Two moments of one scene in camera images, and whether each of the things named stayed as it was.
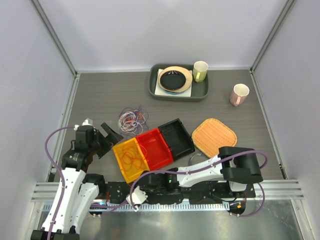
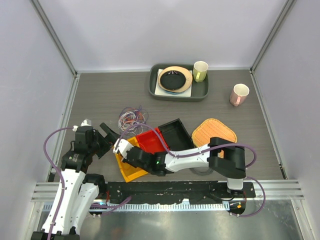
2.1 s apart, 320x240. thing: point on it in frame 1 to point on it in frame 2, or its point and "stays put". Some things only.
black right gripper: (150, 195) to (124, 160)
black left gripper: (112, 137) stays put
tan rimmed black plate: (175, 79) stays put
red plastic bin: (154, 149) stays put
